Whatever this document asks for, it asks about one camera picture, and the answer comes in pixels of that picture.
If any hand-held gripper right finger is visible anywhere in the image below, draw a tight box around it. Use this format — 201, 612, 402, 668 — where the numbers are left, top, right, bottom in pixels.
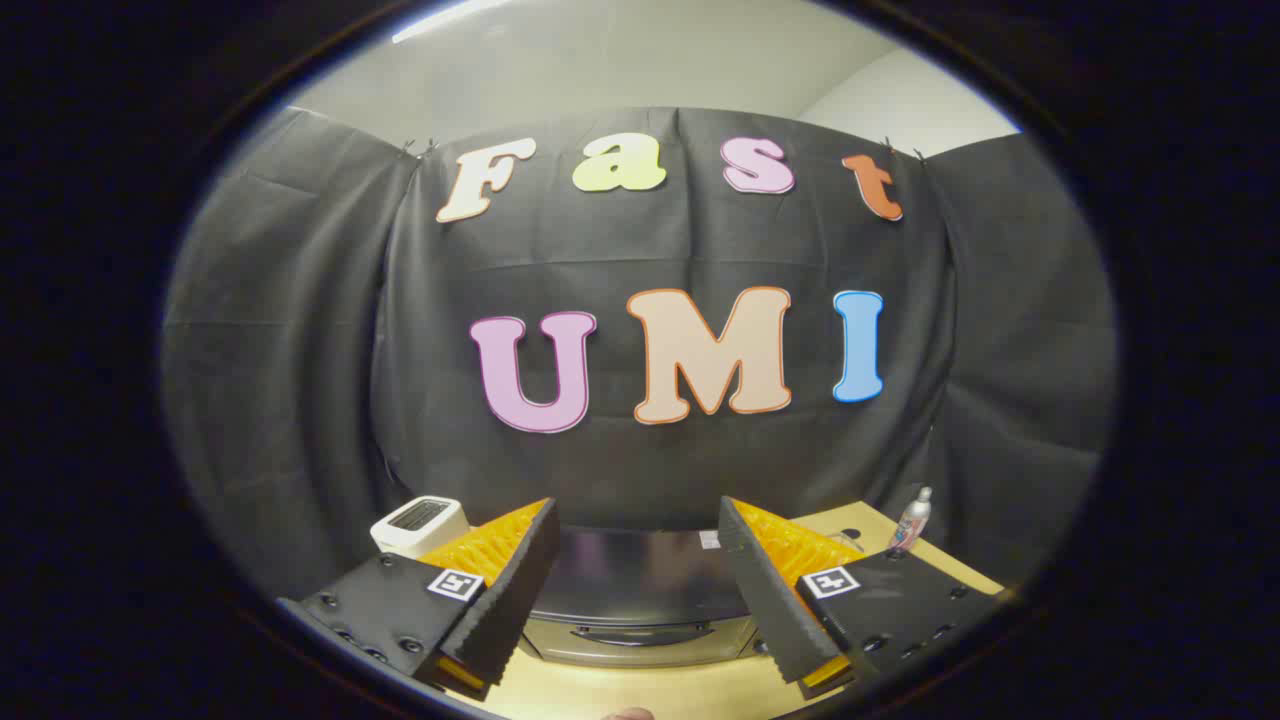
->
718, 496, 1006, 701

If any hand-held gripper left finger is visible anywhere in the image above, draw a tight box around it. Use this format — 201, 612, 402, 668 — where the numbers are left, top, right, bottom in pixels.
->
278, 497, 561, 701

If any black toaster oven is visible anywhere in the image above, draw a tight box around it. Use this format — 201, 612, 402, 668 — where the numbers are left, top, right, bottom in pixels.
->
518, 527, 773, 669

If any white pop-up toaster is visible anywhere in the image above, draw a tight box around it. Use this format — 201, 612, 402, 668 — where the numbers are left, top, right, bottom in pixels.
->
370, 496, 471, 559

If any pink and white spray bottle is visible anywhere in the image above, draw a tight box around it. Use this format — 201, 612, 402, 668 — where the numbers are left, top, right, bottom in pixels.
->
888, 487, 933, 554

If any black backdrop cloth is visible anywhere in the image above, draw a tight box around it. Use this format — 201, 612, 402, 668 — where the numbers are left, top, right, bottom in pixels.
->
160, 105, 1119, 601

